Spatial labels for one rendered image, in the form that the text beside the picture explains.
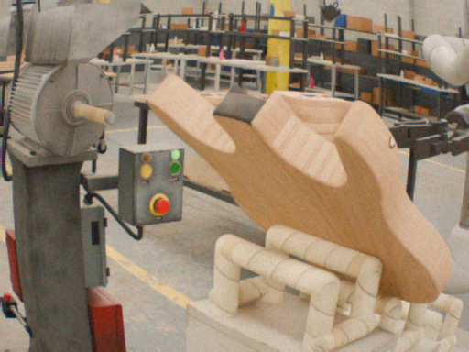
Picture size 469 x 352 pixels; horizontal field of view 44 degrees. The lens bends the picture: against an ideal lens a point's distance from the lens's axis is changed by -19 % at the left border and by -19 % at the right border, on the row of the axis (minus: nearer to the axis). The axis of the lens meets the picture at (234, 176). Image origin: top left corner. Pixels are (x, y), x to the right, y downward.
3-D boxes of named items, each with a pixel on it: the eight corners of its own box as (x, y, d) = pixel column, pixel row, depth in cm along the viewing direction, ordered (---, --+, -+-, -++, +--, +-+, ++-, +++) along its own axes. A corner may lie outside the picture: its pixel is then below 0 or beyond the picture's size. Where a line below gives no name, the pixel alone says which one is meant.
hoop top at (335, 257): (257, 247, 90) (260, 224, 90) (278, 242, 93) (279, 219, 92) (369, 287, 76) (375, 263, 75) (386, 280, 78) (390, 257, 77)
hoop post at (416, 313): (396, 344, 92) (409, 292, 90) (406, 337, 94) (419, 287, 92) (409, 348, 89) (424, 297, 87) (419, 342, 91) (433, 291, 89)
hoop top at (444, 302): (381, 293, 114) (385, 279, 113) (390, 289, 116) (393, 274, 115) (454, 319, 100) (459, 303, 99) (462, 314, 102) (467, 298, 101)
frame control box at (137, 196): (83, 224, 197) (83, 139, 191) (140, 217, 210) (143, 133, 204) (118, 250, 178) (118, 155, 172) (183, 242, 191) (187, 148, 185)
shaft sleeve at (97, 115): (87, 107, 161) (80, 118, 160) (80, 101, 159) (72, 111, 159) (116, 115, 147) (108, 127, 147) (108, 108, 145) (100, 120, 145)
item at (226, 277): (207, 310, 87) (210, 245, 85) (226, 305, 89) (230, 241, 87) (223, 318, 85) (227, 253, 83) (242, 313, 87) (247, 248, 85)
